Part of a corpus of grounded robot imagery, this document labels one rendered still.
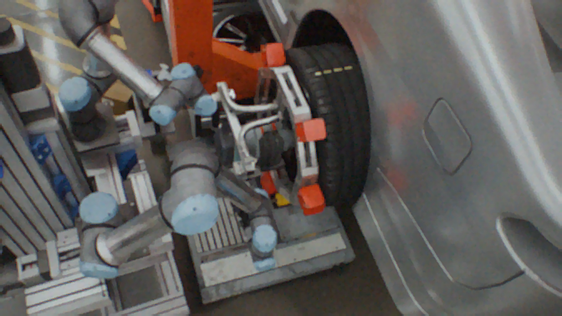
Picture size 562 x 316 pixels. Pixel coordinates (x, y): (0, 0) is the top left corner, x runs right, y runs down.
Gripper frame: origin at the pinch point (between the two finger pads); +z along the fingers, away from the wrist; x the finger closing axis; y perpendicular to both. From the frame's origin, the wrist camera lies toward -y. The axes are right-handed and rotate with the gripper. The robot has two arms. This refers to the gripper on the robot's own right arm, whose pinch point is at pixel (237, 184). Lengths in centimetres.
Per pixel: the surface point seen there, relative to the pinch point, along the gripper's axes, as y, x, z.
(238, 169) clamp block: 11.9, 0.3, -0.8
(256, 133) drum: 8.7, -11.3, 15.1
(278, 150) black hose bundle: 19.4, -13.5, -0.9
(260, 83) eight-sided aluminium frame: 8.1, -20.7, 40.1
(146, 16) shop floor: -83, 11, 202
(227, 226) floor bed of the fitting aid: -77, -2, 18
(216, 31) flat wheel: -33, -22, 120
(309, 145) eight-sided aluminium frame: 20.4, -24.7, -2.5
